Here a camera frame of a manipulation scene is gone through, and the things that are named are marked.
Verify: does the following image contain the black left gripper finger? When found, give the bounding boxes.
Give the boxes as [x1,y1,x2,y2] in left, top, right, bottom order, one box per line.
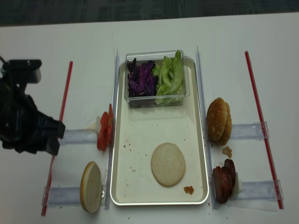
[38,112,65,140]
[37,136,60,155]

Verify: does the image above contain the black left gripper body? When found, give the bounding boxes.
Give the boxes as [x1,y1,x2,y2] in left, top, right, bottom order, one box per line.
[0,85,47,154]

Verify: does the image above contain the bun half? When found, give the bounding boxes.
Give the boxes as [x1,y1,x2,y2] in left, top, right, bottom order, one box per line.
[151,142,185,187]
[79,161,102,214]

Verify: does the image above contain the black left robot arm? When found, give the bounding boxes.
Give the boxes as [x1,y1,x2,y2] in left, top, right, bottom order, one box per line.
[0,58,65,155]

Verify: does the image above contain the white wedge by tomato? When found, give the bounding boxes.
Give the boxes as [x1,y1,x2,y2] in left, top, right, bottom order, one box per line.
[94,116,101,134]

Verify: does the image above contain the red tomato slice front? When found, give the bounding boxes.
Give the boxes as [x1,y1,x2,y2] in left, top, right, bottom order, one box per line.
[97,112,108,151]

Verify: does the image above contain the red tomato slice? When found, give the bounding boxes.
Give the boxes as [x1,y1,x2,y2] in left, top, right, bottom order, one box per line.
[97,112,108,151]
[106,104,113,145]

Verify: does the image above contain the red tomato slice back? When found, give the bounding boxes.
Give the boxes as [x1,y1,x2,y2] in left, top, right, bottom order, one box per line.
[106,104,113,145]

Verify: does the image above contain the green lettuce leaves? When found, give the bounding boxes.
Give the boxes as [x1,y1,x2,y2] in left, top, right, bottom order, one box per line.
[152,50,185,106]

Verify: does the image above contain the dark red meat slices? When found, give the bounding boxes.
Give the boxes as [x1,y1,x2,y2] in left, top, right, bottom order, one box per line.
[213,159,236,204]

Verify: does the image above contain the white wedge by meat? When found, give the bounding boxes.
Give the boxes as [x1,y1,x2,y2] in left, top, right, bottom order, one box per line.
[231,172,242,199]

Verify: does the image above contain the left upper clear cross divider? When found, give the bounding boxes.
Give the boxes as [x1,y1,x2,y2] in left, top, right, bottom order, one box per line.
[58,129,98,145]

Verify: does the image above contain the clear cross divider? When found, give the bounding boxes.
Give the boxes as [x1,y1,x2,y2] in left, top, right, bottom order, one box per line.
[230,122,269,140]
[42,187,81,206]
[58,129,98,145]
[232,180,284,201]

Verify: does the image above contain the left red tape strip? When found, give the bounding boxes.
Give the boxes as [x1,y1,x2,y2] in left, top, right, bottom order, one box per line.
[41,61,73,217]

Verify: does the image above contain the red tape strip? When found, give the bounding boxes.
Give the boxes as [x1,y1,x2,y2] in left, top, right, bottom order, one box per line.
[41,61,73,217]
[244,51,284,210]

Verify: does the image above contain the left lower clear cross divider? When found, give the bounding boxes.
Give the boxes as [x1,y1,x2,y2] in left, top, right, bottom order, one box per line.
[42,187,81,206]

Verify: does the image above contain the purple cabbage shreds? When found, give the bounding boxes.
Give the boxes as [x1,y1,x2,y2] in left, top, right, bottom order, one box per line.
[127,58,158,97]

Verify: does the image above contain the cream rectangular tray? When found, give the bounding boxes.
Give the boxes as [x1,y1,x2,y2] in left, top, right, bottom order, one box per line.
[110,57,209,206]

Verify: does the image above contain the clear plastic salad container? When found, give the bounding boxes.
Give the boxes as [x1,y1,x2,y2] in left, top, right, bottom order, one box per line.
[124,50,190,108]

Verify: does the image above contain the orange scrap on tray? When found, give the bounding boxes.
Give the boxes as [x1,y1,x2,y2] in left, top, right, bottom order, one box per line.
[184,186,194,195]

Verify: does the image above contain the sesame bun top front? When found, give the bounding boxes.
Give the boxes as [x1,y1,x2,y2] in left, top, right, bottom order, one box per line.
[206,98,227,141]

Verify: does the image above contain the sesame bun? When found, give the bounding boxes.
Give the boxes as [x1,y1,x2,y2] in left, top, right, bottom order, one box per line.
[206,98,227,141]
[218,102,232,146]

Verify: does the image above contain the right long clear divider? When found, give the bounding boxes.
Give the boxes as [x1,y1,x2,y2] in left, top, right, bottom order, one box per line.
[196,46,219,210]

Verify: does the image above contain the sesame bun top back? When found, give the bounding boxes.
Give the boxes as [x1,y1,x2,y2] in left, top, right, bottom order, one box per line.
[218,102,232,146]

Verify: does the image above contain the brown crumb beside bun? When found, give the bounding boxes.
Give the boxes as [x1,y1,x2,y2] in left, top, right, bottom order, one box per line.
[222,146,232,159]

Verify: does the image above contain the right upper clear cross divider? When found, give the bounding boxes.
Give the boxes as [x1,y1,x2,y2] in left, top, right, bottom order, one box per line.
[230,122,269,140]

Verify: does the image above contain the right red tape strip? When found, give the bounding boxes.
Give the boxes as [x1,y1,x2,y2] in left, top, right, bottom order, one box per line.
[244,51,284,210]

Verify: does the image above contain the right lower clear cross divider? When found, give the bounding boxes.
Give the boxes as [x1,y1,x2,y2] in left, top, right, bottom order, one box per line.
[232,180,284,201]

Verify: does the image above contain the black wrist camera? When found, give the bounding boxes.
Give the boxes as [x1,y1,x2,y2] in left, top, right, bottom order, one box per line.
[1,59,42,84]

